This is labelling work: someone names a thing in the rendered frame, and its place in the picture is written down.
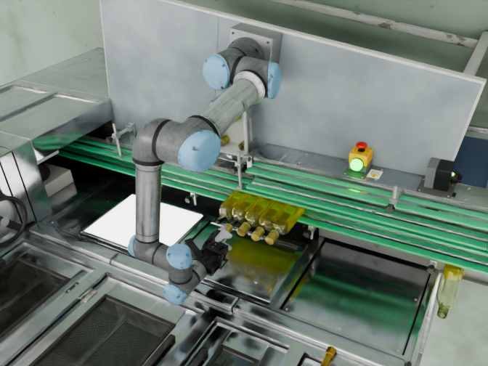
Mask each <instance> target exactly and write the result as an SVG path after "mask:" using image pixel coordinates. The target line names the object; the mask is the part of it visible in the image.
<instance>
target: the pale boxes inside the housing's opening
mask: <svg viewBox="0 0 488 366"><path fill-rule="evenodd" d="M57 153H59V151H56V152H54V153H52V154H51V155H48V156H47V157H45V158H43V159H41V160H40V161H38V162H37V164H40V163H42V162H44V161H45V160H47V159H49V158H51V157H52V156H54V155H56V154H57ZM43 165H45V166H46V167H48V168H49V170H50V175H49V177H48V179H47V180H45V181H44V182H43V183H44V186H45V189H46V193H47V195H48V198H49V197H51V196H52V195H53V194H55V193H56V192H58V191H60V190H61V189H63V188H64V187H66V186H68V185H69V184H70V183H72V182H73V177H72V174H71V171H70V170H69V169H66V168H62V167H59V166H55V165H52V164H49V163H44V164H43ZM39 171H40V173H41V177H42V178H44V177H45V175H46V170H44V169H43V168H41V167H39Z"/></svg>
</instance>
